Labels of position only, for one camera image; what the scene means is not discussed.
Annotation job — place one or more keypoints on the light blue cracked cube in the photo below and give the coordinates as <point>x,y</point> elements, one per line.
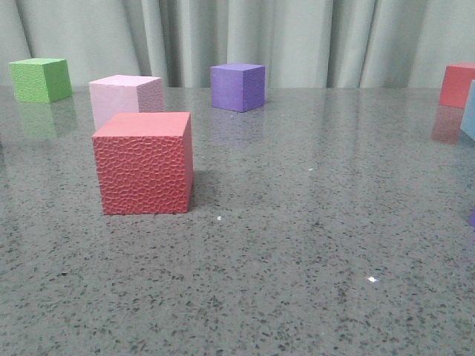
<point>468,119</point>

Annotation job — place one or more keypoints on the purple foam cube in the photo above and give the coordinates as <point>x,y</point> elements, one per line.
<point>238,87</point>

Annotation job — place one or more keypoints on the large red textured cube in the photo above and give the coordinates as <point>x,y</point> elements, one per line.
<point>144,163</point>

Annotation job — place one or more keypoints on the pink foam cube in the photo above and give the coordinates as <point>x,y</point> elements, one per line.
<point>125,94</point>

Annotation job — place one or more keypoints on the grey-green curtain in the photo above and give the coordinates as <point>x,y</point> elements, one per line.
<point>302,44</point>

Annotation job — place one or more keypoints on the green foam cube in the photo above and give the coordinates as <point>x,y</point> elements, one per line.
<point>40,80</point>

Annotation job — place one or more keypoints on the purple cube at right edge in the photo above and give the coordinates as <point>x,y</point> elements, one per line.
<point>472,219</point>

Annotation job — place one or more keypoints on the red cube at right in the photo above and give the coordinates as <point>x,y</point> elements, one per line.
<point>456,84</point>

